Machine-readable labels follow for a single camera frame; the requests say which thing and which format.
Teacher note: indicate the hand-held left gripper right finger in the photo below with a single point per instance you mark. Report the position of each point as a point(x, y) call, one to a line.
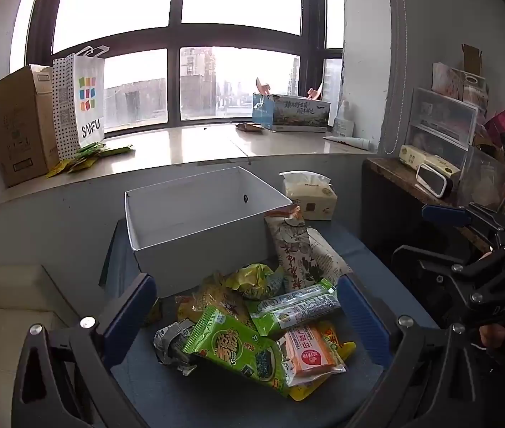
point(361, 316)

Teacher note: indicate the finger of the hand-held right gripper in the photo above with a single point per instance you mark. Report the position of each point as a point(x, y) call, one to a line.
point(446, 216)
point(435, 267)

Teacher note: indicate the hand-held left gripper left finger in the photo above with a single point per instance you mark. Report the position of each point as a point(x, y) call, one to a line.
point(130, 316)

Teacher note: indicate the yellow snack packet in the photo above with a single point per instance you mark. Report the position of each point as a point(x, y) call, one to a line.
point(346, 348)

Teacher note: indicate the silver snack packet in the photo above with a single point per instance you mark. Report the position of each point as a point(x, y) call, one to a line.
point(170, 343)

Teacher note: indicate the orange and white snack packet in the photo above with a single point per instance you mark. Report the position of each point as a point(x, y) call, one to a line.
point(312, 354)

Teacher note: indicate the green and white wafer packet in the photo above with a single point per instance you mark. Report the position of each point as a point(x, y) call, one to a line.
point(297, 310)

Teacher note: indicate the clear round pastry packet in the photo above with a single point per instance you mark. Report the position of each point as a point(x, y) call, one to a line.
point(216, 298)

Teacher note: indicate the beige illustrated snack packet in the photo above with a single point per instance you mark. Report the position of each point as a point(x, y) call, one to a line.
point(297, 249)

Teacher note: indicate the green snack packet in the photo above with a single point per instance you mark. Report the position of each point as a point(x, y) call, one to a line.
point(230, 347)

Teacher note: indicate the yellow-green snack packet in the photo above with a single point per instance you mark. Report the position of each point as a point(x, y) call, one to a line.
point(254, 278)

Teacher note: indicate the white cardboard box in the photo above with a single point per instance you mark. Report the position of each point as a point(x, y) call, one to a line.
point(199, 214)

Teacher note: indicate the person's right hand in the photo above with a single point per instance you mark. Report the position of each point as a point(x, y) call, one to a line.
point(493, 334)

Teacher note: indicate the white desk clock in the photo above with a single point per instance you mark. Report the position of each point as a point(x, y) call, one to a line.
point(435, 180)

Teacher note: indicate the clear plastic container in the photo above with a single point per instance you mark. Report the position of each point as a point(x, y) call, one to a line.
point(484, 178)

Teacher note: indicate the pink packets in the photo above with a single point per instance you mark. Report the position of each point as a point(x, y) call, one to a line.
point(502, 122)

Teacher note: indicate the wooden side table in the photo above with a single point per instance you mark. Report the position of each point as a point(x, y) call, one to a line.
point(390, 174)

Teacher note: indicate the clear plastic drawer organizer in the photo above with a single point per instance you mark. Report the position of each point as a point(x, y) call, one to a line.
point(444, 120)

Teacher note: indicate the pink floral box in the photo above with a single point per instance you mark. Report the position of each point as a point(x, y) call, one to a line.
point(450, 82)

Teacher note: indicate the white tube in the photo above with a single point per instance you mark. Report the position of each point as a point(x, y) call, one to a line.
point(354, 142)

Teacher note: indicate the blue tablecloth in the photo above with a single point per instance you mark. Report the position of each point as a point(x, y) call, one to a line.
point(216, 405)

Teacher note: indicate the beige tissue box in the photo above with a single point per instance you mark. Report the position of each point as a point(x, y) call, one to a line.
point(312, 200)

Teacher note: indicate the brown cardboard piece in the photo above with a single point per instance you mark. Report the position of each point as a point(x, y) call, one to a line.
point(470, 58)

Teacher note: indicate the white sofa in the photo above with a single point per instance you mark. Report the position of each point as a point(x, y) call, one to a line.
point(3, 334)

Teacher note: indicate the white plastic bottle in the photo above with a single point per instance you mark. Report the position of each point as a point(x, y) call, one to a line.
point(343, 125)

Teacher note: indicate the pile of green sachets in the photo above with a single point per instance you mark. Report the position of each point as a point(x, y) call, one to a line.
point(87, 154)

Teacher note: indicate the blue printed tissue box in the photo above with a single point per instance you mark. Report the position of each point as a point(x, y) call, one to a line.
point(292, 113)

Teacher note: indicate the brown flat packet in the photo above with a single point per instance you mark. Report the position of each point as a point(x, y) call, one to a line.
point(250, 127)

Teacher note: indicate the brown cardboard box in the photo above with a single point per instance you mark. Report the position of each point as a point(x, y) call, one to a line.
point(20, 125)

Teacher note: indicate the white dotted shopping bag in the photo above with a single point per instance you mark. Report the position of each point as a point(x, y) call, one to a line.
point(87, 98)

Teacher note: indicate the black window frame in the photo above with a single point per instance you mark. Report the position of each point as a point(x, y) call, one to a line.
point(173, 40)

